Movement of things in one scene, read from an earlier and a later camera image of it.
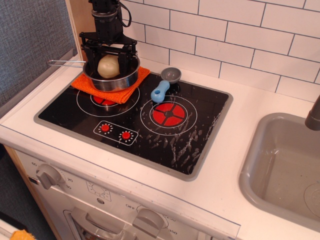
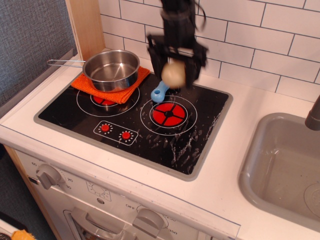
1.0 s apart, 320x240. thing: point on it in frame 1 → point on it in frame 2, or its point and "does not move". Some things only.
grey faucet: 313,120 does not move
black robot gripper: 109,34 → 179,39
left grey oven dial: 48,175 does not move
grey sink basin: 280,172 does not move
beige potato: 108,66 → 174,74
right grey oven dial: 149,221 does not move
